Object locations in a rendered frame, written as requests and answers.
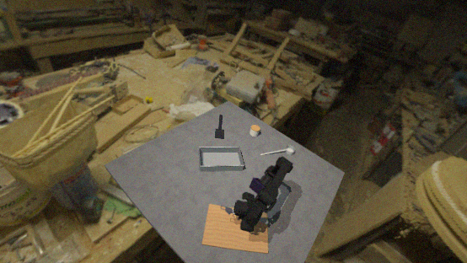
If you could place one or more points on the white long-handled spoon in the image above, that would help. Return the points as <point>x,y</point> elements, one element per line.
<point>290,150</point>

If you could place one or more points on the white jar with orange lid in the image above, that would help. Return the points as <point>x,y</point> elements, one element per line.
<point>254,130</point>

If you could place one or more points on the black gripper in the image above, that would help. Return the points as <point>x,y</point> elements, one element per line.
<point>245,226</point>

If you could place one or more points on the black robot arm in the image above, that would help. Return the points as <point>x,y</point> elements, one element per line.
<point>267,196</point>

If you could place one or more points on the light brown wooden board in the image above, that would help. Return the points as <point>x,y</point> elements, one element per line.
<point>222,230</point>

